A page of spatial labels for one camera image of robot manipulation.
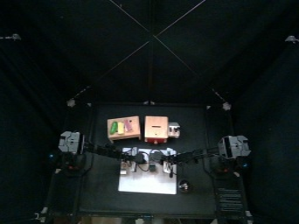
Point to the pink toy stick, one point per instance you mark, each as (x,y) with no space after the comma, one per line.
(128,126)

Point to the white cutting mat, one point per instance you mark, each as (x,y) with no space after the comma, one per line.
(147,182)

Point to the wooden tray box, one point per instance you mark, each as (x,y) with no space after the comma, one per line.
(123,129)

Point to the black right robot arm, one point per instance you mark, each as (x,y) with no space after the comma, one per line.
(202,154)

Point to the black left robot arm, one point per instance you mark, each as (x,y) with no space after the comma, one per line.
(104,150)

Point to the green toy stick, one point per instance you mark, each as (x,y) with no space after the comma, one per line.
(114,128)

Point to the small round black camera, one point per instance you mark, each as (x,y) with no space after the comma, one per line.
(184,185)

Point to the silver frame bracket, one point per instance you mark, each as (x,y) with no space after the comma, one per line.
(15,37)
(71,102)
(226,106)
(291,38)

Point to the small white grey box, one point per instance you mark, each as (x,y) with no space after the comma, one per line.
(174,130)

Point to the yellow toy stick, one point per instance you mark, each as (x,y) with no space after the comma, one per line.
(120,127)

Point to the wooden box with slot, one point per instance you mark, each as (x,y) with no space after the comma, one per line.
(156,129)

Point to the dark green toy sushi roll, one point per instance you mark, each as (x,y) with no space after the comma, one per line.
(152,168)

